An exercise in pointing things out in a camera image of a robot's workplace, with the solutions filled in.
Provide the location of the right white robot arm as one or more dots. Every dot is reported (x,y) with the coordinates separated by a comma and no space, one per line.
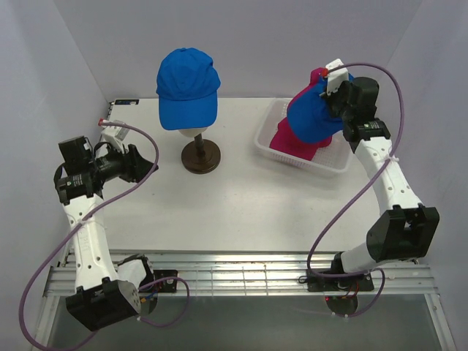
(406,227)

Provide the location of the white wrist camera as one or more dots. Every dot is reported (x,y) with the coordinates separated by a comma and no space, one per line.
(336,75)
(115,135)

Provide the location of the magenta cap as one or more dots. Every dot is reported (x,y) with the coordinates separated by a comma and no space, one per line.
(285,140)

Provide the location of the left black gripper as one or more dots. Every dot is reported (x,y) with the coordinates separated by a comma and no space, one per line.
(135,167)

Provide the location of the aluminium frame rails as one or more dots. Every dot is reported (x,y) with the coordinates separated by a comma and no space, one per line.
(239,237)

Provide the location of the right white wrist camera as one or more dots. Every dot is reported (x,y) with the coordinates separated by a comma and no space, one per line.
(336,75)

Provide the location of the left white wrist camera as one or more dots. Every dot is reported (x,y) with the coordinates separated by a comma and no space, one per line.
(115,135)

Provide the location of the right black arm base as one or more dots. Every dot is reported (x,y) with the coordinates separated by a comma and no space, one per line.
(316,284)

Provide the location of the white plastic basket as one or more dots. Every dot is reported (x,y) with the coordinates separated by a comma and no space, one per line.
(267,146)

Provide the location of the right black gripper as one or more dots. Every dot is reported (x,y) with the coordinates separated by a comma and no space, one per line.
(343,88)

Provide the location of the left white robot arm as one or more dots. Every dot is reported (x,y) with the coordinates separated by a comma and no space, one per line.
(105,293)

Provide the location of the dark round wooden stand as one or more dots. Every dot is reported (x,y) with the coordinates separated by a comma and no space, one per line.
(201,156)

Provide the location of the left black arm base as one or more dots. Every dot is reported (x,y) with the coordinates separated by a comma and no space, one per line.
(166,286)

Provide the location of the blue cap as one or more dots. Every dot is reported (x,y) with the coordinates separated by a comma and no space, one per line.
(308,115)
(187,85)

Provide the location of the cream mannequin head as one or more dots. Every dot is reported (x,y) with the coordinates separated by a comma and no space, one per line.
(192,132)

